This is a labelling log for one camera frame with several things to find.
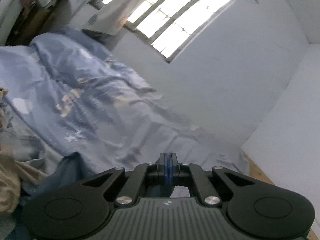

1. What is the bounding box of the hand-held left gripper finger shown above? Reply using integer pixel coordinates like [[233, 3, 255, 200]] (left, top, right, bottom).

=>
[[169, 152, 256, 207], [81, 152, 169, 207]]

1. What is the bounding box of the dark blue garment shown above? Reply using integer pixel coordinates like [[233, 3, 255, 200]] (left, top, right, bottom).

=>
[[25, 152, 175, 205]]

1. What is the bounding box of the wooden headboard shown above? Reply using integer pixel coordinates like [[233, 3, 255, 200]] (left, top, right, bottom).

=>
[[244, 152, 320, 240]]

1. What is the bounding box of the light blue printed duvet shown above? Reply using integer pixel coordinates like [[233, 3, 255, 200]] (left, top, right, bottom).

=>
[[0, 26, 250, 195]]

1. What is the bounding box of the light blue garment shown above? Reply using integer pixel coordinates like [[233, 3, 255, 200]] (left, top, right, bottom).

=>
[[0, 105, 60, 198]]

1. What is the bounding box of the barred window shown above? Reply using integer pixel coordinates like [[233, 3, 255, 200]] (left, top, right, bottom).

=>
[[94, 0, 238, 63]]

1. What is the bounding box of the beige printed curtain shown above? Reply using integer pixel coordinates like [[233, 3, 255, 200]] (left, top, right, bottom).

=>
[[81, 0, 160, 37]]

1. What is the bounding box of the brown cabinet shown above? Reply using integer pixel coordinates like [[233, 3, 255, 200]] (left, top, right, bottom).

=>
[[6, 0, 70, 47]]

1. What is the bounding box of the white plastic cabinet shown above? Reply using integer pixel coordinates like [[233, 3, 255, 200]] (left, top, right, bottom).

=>
[[0, 0, 22, 33]]

